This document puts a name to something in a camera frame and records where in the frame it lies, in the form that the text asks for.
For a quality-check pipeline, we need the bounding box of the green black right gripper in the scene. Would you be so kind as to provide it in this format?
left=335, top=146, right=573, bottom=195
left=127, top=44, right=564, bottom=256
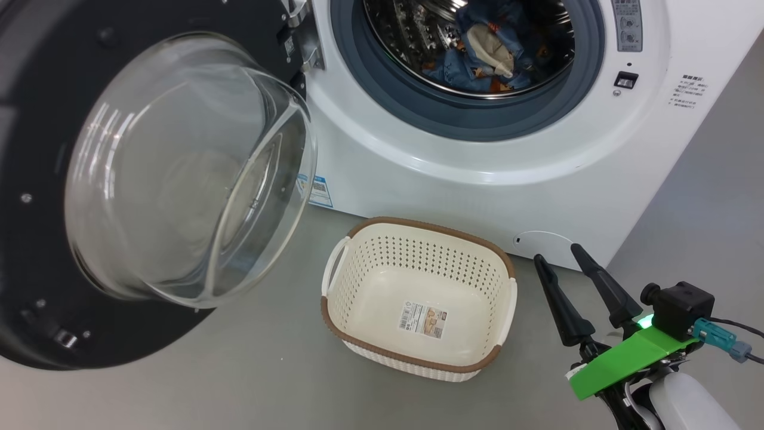
left=533, top=243, right=698, bottom=430

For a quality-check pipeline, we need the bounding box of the blue orange printed garment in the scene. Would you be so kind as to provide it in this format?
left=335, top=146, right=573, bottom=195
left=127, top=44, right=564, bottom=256
left=421, top=0, right=559, bottom=93

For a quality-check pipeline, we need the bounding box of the black round glass washer door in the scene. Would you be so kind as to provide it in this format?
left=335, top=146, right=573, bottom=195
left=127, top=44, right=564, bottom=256
left=0, top=0, right=319, bottom=371

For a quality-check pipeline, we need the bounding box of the white front-load washing machine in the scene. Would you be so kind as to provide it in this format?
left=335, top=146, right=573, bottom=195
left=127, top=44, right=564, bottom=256
left=295, top=0, right=764, bottom=272

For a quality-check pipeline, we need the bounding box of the cream perforated basket brown rim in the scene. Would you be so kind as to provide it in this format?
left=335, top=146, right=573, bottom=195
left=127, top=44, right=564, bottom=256
left=321, top=216, right=518, bottom=383

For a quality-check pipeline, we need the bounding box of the grey rubber door gasket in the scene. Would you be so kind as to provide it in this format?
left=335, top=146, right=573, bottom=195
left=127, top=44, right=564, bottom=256
left=330, top=0, right=606, bottom=143

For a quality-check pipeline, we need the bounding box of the metal door hinge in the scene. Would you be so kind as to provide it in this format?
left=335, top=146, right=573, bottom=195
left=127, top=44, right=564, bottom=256
left=278, top=0, right=326, bottom=72

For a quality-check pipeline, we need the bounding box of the paper product label sticker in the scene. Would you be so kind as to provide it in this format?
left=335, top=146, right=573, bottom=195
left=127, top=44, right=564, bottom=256
left=398, top=300, right=448, bottom=339

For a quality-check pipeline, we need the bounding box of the grey warning sticker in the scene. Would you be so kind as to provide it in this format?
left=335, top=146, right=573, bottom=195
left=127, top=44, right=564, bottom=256
left=611, top=0, right=644, bottom=53

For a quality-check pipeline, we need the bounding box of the perforated steel washer drum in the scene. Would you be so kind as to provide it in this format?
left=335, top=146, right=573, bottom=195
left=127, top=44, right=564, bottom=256
left=363, top=0, right=575, bottom=99

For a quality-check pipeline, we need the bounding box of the teal cable connector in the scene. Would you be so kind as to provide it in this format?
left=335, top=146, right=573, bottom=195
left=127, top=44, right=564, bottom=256
left=692, top=318, right=754, bottom=363

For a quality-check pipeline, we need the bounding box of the thin black cable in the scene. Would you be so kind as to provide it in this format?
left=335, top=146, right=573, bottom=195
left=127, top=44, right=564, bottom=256
left=713, top=318, right=764, bottom=365

